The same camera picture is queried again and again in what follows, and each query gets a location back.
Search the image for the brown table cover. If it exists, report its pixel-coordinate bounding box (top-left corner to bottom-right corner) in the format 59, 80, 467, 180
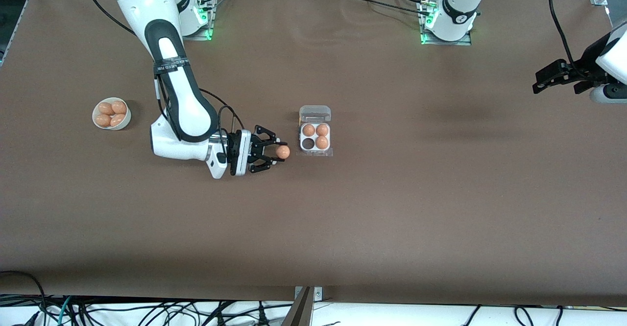
0, 0, 627, 307

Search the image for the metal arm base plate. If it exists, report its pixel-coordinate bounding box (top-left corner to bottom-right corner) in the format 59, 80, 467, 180
419, 0, 473, 46
181, 0, 215, 41

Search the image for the white round bowl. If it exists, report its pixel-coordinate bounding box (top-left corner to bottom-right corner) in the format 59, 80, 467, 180
92, 97, 132, 131

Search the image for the small metal bracket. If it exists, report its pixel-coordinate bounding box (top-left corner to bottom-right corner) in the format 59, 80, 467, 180
294, 286, 323, 301

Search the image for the teal cable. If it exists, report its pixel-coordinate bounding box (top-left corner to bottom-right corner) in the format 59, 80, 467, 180
56, 296, 74, 326

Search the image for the clear plastic egg box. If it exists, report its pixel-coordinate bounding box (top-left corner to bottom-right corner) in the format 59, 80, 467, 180
298, 105, 334, 158

